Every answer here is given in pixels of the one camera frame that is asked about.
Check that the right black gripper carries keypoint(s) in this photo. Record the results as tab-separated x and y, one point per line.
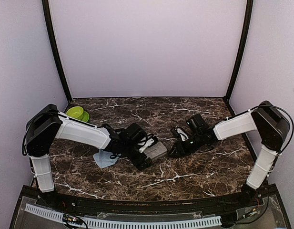
180	148

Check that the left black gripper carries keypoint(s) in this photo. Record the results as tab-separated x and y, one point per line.
144	164

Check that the teal glasses case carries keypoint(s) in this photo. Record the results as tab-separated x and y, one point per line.
156	151

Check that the blue cleaning cloth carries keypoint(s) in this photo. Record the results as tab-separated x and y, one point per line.
105	159

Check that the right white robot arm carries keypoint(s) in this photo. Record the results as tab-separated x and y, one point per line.
274	125

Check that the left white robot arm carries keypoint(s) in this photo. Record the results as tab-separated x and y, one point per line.
50	124

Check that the green plate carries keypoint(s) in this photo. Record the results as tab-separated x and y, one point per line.
85	117

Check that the green bowl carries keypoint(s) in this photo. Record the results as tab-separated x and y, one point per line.
75	112

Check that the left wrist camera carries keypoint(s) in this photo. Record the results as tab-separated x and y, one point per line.
135	135

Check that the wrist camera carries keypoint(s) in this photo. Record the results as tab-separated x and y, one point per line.
135	135
197	125

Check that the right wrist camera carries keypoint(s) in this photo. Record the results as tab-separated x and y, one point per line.
197	125

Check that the black front rail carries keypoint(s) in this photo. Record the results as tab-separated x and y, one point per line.
225	205

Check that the white slotted cable duct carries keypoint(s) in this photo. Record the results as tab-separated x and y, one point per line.
123	221

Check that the left black frame post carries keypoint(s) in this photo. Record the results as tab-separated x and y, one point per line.
54	49

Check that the black frame post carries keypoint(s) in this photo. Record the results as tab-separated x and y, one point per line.
54	49
240	52

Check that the right black frame post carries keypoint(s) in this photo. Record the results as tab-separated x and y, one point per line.
240	52

